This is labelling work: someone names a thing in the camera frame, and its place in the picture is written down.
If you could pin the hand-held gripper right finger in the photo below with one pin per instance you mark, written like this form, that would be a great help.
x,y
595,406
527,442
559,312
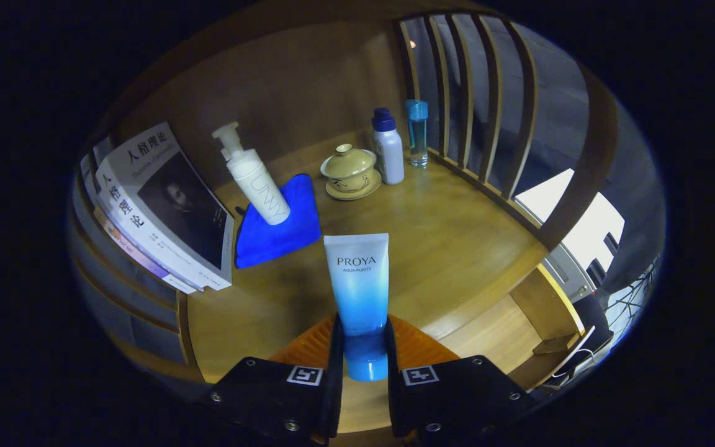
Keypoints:
x,y
393,372

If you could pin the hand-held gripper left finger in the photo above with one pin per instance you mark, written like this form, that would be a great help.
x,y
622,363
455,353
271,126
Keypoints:
x,y
336,372

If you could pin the blue cosmetic tube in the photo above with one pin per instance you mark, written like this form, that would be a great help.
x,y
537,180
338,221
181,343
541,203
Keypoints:
x,y
357,279

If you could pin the brown wooden countertop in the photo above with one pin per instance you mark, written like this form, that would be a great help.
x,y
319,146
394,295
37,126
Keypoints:
x,y
444,248

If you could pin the grey filing cabinet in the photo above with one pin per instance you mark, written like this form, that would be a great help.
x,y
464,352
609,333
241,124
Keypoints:
x,y
587,230

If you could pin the brown wooden cabinet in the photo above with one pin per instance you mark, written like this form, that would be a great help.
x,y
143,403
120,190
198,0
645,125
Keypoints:
x,y
283,81

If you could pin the blue folded cloth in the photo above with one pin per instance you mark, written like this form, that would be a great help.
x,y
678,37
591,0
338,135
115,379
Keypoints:
x,y
283,239

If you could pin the thin white book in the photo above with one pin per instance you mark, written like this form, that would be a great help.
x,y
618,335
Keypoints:
x,y
187,287

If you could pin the yellow ceramic saucer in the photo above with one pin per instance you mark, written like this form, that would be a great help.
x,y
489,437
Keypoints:
x,y
357,191

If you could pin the white pump bottle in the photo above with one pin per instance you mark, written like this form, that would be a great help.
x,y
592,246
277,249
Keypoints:
x,y
261,186

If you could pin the yellow lidded tea cup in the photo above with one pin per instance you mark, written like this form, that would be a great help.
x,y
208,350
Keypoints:
x,y
348,164

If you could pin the white bottle with blue cap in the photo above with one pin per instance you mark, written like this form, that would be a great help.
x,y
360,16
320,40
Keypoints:
x,y
390,155

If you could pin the white book with portrait cover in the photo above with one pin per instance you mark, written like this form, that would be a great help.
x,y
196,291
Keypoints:
x,y
171,198

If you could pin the clear blue bottle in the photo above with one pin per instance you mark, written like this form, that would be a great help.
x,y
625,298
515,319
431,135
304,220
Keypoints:
x,y
418,133

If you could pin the purple spine book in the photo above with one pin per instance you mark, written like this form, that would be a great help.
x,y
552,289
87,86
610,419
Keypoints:
x,y
123,239

